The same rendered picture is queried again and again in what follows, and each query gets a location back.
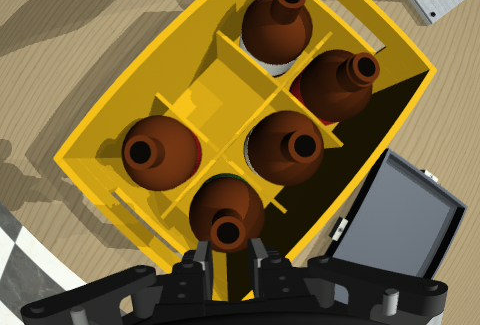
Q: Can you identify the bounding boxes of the yellow bottle crate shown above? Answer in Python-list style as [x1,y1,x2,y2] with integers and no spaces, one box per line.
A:
[53,0,437,274]

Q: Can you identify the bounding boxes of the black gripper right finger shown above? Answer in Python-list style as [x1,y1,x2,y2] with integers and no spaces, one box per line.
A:
[247,238,448,325]

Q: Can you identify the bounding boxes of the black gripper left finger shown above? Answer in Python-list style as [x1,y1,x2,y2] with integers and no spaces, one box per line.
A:
[20,241,214,325]

